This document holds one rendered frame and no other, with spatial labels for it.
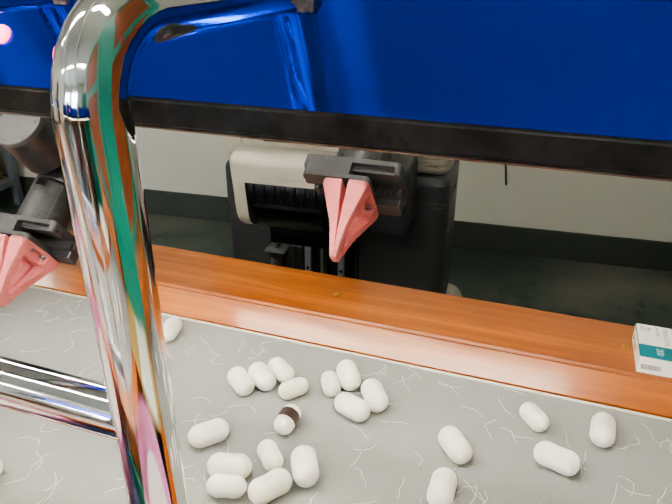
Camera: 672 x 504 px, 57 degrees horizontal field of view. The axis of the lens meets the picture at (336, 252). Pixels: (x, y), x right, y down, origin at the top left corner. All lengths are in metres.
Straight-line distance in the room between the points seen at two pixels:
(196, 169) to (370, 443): 2.44
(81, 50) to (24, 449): 0.47
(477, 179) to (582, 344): 1.93
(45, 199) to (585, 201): 2.15
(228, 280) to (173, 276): 0.07
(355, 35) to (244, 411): 0.39
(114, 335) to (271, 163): 0.91
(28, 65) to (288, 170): 0.76
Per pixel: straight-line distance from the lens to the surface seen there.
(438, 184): 1.38
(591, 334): 0.71
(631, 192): 2.62
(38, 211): 0.80
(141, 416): 0.25
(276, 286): 0.75
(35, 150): 0.78
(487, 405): 0.62
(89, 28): 0.20
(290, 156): 1.12
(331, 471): 0.55
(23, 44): 0.42
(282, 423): 0.57
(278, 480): 0.51
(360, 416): 0.58
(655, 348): 0.68
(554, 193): 2.60
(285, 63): 0.32
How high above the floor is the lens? 1.13
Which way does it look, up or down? 26 degrees down
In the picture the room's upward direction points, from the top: straight up
